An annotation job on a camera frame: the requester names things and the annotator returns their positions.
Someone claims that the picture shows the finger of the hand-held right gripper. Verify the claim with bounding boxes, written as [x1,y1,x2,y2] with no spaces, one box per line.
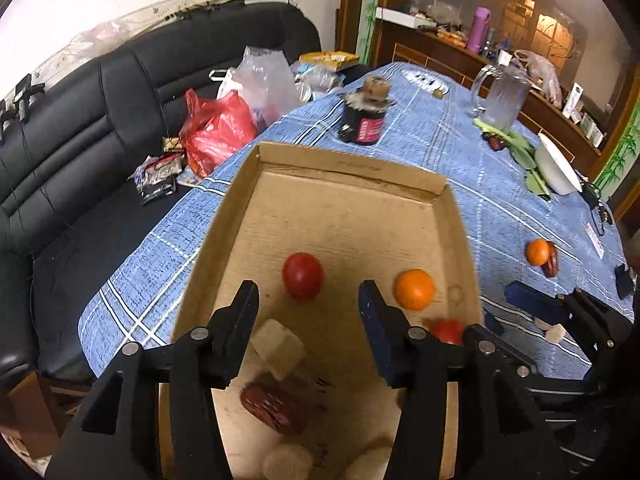
[464,311,540,382]
[505,281,632,362]

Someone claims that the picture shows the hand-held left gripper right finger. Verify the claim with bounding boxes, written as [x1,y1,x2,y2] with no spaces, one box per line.
[357,280,571,480]

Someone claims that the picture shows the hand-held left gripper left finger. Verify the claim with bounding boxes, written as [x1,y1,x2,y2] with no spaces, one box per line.
[45,280,261,480]

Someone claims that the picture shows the red tomato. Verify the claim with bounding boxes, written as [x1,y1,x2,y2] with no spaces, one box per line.
[432,318,465,346]
[281,252,325,301]

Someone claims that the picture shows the orange tangerine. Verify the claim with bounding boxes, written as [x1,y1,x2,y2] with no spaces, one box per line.
[525,238,551,267]
[393,268,437,310]

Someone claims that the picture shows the large wrinkled red date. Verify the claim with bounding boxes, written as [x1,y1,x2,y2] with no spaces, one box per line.
[240,382,308,435]

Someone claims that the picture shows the brown cardboard tray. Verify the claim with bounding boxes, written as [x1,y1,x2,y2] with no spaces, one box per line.
[159,141,485,480]

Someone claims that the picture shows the white label card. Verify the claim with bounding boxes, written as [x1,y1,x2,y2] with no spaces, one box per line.
[585,222,606,261]

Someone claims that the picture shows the small black device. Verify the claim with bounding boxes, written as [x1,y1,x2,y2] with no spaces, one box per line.
[614,262,639,298]

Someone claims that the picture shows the white bowl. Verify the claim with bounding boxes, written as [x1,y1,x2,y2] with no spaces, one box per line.
[535,132,583,196]

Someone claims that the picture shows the green leafy vegetable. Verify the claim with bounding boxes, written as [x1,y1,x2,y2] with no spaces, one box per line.
[474,117,553,201]

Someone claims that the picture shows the black snack packet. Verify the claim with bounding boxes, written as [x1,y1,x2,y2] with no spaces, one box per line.
[132,155,183,206]

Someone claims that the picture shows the blue plaid tablecloth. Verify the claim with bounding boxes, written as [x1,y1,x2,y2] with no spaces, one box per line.
[79,61,623,381]

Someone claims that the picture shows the red plastic bag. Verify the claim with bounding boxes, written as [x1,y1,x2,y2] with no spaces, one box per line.
[179,89,258,178]

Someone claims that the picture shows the black jar with red label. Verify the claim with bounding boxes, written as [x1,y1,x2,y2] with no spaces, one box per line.
[339,76,396,147]

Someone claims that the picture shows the white tube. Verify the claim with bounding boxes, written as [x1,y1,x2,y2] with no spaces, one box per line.
[562,82,583,117]

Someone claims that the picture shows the glass mug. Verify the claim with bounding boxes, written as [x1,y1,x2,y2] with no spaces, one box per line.
[470,62,531,131]

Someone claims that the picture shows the pink plastic bag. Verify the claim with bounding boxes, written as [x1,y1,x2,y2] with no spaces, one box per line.
[515,50,563,106]

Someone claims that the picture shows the brown cardboard box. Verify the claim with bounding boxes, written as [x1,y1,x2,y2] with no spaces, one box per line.
[0,370,96,461]

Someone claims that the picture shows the clear plastic bag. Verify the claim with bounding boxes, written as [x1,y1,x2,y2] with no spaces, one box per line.
[217,46,301,126]

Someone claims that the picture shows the black leather sofa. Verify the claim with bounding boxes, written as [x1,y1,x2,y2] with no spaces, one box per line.
[0,1,368,386]

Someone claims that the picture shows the yellow box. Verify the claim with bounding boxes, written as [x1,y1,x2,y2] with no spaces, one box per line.
[299,51,361,70]

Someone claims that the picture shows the wooden cabinet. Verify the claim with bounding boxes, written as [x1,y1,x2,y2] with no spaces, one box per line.
[335,0,640,221]

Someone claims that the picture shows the purple bottle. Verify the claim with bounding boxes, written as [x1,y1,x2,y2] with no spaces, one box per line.
[466,7,491,54]

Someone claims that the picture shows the flat white box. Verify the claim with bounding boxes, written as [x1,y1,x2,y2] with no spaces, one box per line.
[376,6,423,29]

